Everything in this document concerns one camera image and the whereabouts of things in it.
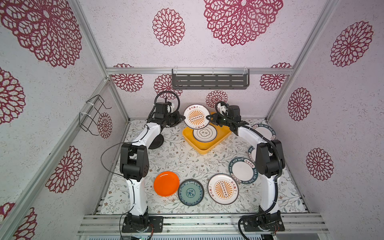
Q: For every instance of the black wire rack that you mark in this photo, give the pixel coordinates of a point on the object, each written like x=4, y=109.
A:
x=89, y=117

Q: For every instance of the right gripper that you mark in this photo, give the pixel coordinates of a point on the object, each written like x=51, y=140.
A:
x=216, y=117

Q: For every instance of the white plate clover emblem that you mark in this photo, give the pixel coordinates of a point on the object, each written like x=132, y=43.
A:
x=205, y=135

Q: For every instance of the yellow plastic bin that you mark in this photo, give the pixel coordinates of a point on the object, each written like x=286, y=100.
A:
x=204, y=148

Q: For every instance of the aluminium front rail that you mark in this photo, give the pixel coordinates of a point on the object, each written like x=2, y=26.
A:
x=204, y=224

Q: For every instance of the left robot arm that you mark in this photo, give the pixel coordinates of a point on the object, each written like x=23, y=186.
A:
x=134, y=161

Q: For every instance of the green rim plate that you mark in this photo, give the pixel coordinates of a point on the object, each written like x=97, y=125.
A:
x=252, y=154
x=266, y=130
x=243, y=170

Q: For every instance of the grey wall shelf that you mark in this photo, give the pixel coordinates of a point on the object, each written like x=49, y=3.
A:
x=210, y=81

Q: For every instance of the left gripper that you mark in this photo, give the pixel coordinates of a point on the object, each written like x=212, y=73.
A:
x=178, y=119

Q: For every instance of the orange plate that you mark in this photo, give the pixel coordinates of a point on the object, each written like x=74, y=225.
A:
x=166, y=184

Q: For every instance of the small black plate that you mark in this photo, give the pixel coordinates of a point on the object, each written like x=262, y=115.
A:
x=157, y=142

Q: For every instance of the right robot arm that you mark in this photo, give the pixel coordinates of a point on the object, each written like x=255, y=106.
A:
x=269, y=154

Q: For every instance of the teal patterned plate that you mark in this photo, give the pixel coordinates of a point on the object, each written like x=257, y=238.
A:
x=191, y=192

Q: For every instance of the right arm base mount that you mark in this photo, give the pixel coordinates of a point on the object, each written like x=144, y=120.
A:
x=264, y=223

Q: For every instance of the sunburst plate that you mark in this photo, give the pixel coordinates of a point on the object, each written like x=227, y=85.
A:
x=223, y=189
x=196, y=116

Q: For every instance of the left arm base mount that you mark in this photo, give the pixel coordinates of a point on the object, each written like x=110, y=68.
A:
x=142, y=224

